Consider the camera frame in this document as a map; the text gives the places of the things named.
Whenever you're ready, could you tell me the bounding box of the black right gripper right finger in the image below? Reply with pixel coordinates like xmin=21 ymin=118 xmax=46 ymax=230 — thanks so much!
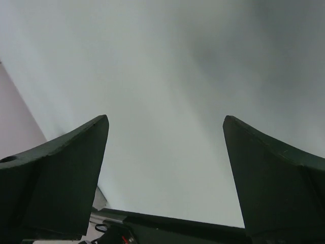
xmin=223 ymin=115 xmax=324 ymax=238

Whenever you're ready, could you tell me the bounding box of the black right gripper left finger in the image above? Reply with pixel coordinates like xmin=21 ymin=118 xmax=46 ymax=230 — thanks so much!
xmin=1 ymin=115 xmax=109 ymax=237

